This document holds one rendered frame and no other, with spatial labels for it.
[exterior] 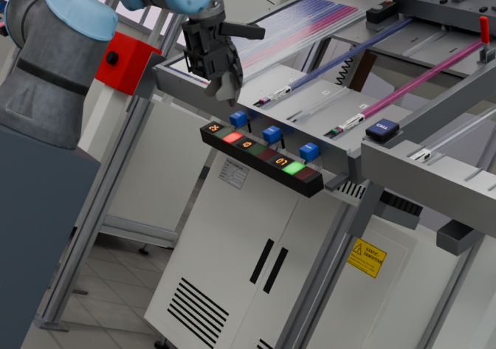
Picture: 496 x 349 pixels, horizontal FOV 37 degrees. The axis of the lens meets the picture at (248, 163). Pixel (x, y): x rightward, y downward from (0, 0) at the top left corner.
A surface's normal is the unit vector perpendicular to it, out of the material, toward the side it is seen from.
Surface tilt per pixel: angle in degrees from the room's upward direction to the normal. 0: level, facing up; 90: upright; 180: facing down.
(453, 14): 135
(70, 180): 90
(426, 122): 90
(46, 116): 73
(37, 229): 90
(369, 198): 90
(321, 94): 45
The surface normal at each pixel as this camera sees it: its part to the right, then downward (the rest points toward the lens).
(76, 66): 0.58, 0.31
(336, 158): -0.76, 0.46
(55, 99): 0.58, -0.01
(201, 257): -0.66, -0.26
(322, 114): -0.18, -0.83
